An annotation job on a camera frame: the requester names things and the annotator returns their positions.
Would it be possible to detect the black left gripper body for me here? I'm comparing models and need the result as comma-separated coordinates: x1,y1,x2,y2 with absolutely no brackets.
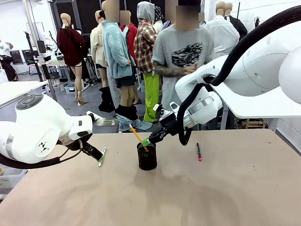
57,133,94,154

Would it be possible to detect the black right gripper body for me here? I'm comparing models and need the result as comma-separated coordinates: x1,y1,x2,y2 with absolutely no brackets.
156,110,190,140

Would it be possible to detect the orange pencil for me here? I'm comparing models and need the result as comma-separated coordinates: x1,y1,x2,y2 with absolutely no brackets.
129,125,149,152

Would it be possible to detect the person's tattooed right forearm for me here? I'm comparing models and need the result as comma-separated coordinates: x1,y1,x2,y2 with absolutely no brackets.
153,60,191,77

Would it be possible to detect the black mesh pen holder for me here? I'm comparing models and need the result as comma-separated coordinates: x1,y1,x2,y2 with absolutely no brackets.
136,141,158,171

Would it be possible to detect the black pen with pink cap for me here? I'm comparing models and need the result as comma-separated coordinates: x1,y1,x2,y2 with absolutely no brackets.
196,142,204,162

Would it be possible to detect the grey storage bin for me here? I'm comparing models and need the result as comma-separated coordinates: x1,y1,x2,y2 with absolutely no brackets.
63,83,77,94

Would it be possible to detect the person in grey T-shirt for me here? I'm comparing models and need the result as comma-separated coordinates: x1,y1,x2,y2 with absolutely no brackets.
152,0,215,111

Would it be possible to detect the mannequin in plaid hooded shirt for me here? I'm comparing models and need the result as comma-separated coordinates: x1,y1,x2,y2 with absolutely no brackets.
133,1,160,124

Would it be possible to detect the white side table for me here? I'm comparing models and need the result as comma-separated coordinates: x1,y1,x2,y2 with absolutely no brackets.
0,80,48,107

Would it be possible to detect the white rounded table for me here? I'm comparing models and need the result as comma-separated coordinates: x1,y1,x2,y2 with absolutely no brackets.
211,84,301,118

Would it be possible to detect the mannequin in light blue fleece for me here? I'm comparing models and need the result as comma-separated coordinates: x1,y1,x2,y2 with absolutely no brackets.
101,0,138,128

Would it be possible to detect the mannequin in maroon sweater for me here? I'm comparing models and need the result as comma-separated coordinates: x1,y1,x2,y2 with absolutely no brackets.
56,13,88,107

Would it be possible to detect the mannequin in cream jacket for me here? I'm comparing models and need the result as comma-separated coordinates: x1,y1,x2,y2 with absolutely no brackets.
90,10,109,111

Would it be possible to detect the mannequin in red jacket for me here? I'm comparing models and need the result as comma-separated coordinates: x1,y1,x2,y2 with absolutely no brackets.
119,10,138,71

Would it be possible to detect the mannequin in white shirt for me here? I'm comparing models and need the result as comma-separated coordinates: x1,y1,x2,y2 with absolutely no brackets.
205,1,240,60

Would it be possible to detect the black tripod stand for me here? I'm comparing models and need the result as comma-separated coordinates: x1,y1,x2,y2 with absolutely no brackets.
23,30,43,82

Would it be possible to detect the seated person in white shirt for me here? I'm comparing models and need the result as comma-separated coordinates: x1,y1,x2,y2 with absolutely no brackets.
0,39,18,81

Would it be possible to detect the mannequin in black jacket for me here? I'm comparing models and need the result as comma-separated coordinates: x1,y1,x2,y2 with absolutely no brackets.
224,2,248,41

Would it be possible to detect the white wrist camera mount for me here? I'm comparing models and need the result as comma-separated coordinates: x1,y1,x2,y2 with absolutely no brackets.
152,101,180,121

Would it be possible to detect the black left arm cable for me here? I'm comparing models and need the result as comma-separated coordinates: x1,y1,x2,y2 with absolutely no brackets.
0,138,84,170

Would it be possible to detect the black right arm cable sleeve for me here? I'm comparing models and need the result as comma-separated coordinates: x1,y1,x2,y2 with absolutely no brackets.
176,8,301,146

